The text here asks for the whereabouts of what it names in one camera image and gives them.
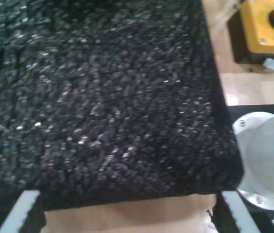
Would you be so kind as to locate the black bubble wrap mat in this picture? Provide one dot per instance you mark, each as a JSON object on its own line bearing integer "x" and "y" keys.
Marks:
{"x": 102, "y": 97}

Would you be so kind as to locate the small white plastic connector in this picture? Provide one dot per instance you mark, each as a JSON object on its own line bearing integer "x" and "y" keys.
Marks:
{"x": 272, "y": 64}

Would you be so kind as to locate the yellow emergency stop box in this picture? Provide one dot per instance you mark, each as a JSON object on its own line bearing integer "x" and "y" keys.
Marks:
{"x": 258, "y": 26}

